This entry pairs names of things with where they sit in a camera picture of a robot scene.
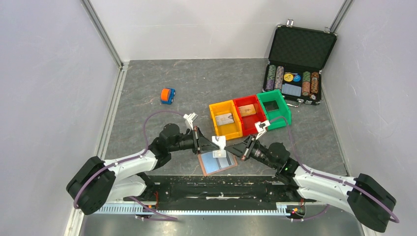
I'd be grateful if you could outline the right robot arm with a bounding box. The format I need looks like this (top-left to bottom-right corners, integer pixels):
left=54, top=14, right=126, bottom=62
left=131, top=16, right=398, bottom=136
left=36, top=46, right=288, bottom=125
left=225, top=136, right=399, bottom=233

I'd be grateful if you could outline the blue orange toy car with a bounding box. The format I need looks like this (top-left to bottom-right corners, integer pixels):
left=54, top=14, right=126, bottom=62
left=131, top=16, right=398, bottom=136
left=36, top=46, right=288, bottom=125
left=160, top=88, right=176, bottom=105

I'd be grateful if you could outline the card in red bin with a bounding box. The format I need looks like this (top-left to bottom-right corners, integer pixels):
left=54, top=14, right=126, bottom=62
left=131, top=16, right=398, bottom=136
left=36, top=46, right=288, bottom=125
left=238, top=104, right=257, bottom=117

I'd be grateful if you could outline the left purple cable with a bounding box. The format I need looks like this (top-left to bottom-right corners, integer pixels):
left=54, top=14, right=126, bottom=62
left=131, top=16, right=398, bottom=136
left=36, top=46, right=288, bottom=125
left=72, top=110, right=190, bottom=221

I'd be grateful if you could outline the light blue card deck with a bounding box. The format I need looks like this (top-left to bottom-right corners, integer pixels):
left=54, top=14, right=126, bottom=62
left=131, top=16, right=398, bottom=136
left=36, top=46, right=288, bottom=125
left=281, top=84, right=302, bottom=97

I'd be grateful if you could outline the tan leather card holder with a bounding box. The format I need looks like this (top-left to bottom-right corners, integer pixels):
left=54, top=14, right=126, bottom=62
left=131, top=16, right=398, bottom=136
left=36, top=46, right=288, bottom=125
left=198, top=151, right=238, bottom=177

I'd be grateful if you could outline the purple cable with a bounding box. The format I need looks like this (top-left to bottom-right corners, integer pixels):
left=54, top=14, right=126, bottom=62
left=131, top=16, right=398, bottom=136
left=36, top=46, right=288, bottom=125
left=268, top=116, right=400, bottom=224
left=72, top=110, right=190, bottom=221

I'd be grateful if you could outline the white toothed cable duct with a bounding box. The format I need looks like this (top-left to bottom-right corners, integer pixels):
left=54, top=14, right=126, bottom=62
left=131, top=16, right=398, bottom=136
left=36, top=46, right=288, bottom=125
left=95, top=202, right=305, bottom=217

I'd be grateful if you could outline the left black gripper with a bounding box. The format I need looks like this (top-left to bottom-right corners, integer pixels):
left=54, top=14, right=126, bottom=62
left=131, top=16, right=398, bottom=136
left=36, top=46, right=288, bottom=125
left=169, top=126, right=219, bottom=154

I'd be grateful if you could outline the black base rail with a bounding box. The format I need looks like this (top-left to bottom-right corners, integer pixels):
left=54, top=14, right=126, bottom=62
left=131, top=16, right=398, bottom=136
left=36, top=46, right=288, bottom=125
left=136, top=175, right=301, bottom=210

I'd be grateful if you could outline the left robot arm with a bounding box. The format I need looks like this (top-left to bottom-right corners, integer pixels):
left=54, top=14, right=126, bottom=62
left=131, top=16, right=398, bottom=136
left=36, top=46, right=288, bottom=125
left=66, top=123, right=219, bottom=215

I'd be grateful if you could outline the blue dealer chip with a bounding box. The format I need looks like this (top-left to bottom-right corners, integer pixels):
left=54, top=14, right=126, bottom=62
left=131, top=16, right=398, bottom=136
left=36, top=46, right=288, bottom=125
left=293, top=74, right=301, bottom=82

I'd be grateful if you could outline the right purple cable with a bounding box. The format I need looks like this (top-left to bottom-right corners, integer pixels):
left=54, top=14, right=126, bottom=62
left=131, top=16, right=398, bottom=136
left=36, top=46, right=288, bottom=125
left=268, top=116, right=400, bottom=224

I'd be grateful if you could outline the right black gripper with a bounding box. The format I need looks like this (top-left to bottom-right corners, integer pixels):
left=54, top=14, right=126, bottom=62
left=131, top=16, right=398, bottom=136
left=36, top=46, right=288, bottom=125
left=224, top=135, right=277, bottom=170

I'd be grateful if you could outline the card in green bin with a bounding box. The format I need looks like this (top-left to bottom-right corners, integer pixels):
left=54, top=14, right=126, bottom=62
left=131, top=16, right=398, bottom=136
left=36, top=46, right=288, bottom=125
left=263, top=100, right=279, bottom=112

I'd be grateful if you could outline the yellow dealer chip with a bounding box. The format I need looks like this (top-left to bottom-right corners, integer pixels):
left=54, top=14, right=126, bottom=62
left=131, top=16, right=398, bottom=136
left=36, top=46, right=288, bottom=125
left=283, top=73, right=294, bottom=82

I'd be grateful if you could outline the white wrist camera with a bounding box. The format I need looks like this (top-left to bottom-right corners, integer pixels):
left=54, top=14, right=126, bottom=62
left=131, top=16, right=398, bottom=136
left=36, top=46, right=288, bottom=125
left=183, top=113, right=198, bottom=130
left=254, top=120, right=270, bottom=140

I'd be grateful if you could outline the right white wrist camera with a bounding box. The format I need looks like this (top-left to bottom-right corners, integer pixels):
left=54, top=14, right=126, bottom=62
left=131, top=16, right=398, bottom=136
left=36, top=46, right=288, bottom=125
left=254, top=120, right=270, bottom=140

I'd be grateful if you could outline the red plastic bin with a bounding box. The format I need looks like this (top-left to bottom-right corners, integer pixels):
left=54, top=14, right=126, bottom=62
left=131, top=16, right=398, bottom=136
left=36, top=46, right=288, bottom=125
left=233, top=95, right=267, bottom=136

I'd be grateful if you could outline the yellow plastic bin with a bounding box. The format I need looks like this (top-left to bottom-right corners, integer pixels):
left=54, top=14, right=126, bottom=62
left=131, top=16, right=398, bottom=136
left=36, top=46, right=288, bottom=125
left=209, top=100, right=243, bottom=140

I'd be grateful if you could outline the card in yellow bin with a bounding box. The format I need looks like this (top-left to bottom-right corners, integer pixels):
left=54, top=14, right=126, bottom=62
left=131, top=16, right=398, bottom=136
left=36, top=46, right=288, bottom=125
left=215, top=113, right=235, bottom=126

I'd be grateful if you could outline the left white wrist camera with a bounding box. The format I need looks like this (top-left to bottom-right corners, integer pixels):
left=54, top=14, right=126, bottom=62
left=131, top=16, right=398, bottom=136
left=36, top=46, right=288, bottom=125
left=183, top=113, right=198, bottom=130

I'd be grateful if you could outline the green plastic bin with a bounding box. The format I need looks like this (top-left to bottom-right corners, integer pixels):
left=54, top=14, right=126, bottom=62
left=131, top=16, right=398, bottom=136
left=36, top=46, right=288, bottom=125
left=256, top=90, right=292, bottom=130

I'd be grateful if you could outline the black poker chip case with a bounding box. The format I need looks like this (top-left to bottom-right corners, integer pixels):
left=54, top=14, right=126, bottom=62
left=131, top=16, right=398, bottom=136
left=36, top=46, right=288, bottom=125
left=262, top=24, right=338, bottom=105

